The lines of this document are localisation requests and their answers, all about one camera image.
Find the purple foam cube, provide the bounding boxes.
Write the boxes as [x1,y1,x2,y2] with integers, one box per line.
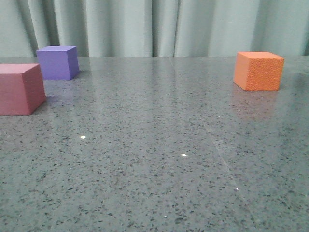
[36,46,80,80]

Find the pink foam cube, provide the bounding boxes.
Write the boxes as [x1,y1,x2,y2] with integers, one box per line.
[0,63,46,116]

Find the orange foam cube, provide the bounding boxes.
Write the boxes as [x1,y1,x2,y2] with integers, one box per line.
[234,51,284,91]

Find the pale green curtain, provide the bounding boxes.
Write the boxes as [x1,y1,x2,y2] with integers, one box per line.
[0,0,309,57]

